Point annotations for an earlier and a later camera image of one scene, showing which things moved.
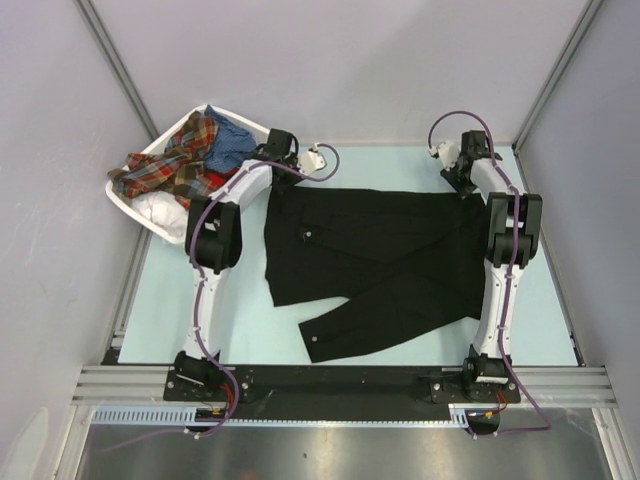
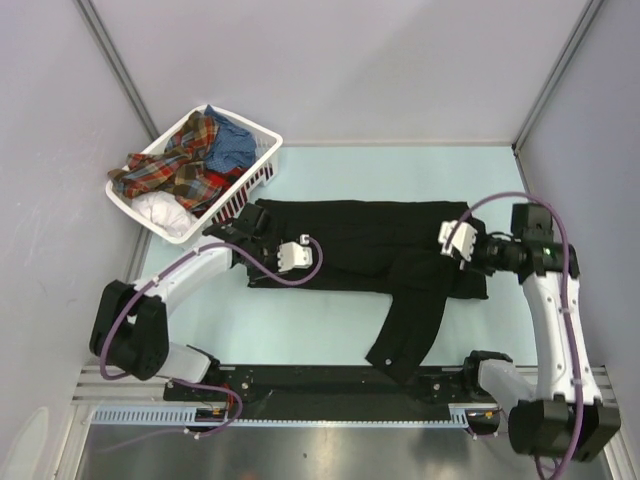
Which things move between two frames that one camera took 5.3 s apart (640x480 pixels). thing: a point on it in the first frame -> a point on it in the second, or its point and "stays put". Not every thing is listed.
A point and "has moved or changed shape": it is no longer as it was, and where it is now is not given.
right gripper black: (450, 177) -> (473, 262)
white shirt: (166, 209) stays put
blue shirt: (231, 146) stays put
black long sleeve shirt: (424, 252) has moved or changed shape
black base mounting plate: (344, 388) stays put
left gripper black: (280, 187) -> (273, 246)
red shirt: (216, 180) stays put
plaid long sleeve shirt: (178, 169) stays put
